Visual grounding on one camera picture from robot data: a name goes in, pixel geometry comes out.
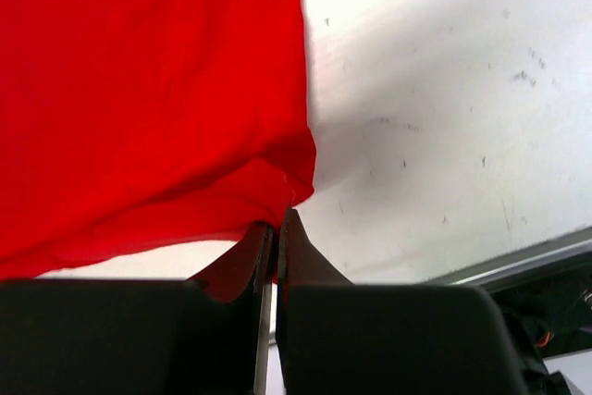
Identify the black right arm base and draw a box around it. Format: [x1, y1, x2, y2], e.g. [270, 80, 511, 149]
[484, 253, 591, 394]

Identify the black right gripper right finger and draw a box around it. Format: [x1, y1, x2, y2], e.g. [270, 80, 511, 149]
[277, 210, 526, 394]

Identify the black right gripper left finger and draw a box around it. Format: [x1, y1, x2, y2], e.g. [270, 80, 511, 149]
[1, 223, 272, 394]

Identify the red t shirt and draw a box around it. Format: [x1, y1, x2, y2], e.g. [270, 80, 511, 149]
[1, 0, 316, 278]

